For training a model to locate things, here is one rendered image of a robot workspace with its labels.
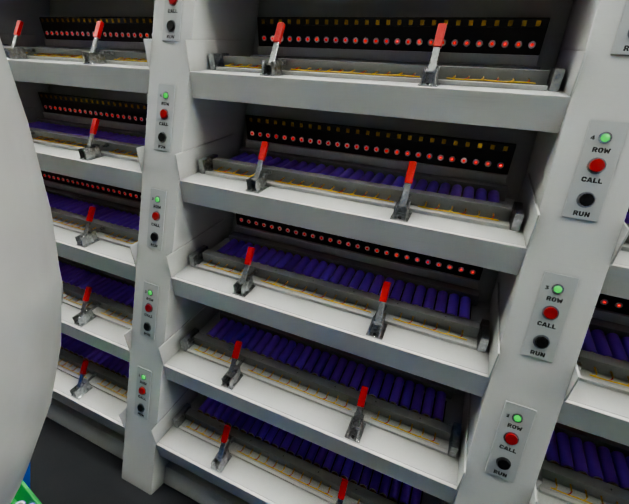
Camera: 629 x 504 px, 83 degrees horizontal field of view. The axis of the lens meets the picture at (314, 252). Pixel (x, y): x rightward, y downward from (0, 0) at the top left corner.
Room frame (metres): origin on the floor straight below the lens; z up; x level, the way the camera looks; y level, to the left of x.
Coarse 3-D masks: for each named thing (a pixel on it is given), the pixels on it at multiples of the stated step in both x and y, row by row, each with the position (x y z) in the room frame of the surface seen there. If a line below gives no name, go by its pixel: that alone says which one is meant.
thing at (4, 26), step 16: (0, 0) 1.01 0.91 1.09; (16, 0) 1.04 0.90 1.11; (32, 0) 1.08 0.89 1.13; (48, 0) 1.12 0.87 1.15; (0, 16) 1.01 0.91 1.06; (16, 16) 1.04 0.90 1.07; (32, 16) 1.08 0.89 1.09; (48, 16) 1.12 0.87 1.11; (0, 32) 1.01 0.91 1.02; (32, 32) 1.08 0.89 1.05; (32, 96) 1.08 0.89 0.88
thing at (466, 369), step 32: (224, 224) 0.85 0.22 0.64; (192, 256) 0.72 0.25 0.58; (352, 256) 0.74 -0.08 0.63; (192, 288) 0.68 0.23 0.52; (224, 288) 0.67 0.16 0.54; (256, 288) 0.67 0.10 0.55; (256, 320) 0.64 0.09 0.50; (288, 320) 0.61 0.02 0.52; (320, 320) 0.59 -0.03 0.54; (352, 320) 0.60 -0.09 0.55; (480, 320) 0.61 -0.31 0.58; (352, 352) 0.58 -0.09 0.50; (384, 352) 0.55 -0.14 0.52; (416, 352) 0.53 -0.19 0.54; (448, 352) 0.53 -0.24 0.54; (480, 352) 0.54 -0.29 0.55; (448, 384) 0.52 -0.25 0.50; (480, 384) 0.50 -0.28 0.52
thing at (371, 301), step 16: (208, 256) 0.74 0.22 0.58; (224, 256) 0.74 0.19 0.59; (240, 272) 0.70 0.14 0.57; (272, 272) 0.69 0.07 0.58; (288, 272) 0.69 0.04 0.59; (288, 288) 0.66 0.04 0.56; (304, 288) 0.67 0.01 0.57; (320, 288) 0.65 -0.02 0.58; (336, 288) 0.64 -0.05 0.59; (352, 288) 0.65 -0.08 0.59; (368, 304) 0.62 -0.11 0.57; (400, 304) 0.61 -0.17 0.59; (400, 320) 0.59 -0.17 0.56; (416, 320) 0.60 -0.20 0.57; (432, 320) 0.58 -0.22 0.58; (448, 320) 0.57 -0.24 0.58; (464, 320) 0.57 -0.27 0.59
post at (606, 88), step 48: (576, 0) 0.65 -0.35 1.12; (624, 0) 0.48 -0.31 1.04; (576, 48) 0.54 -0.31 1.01; (576, 96) 0.49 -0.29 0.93; (624, 96) 0.47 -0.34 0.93; (576, 144) 0.48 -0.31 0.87; (624, 144) 0.47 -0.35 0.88; (624, 192) 0.46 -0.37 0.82; (576, 240) 0.47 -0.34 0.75; (528, 288) 0.48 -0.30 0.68; (576, 288) 0.47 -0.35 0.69; (576, 336) 0.46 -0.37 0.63; (528, 384) 0.47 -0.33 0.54; (480, 432) 0.49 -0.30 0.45; (480, 480) 0.48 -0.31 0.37; (528, 480) 0.46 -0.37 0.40
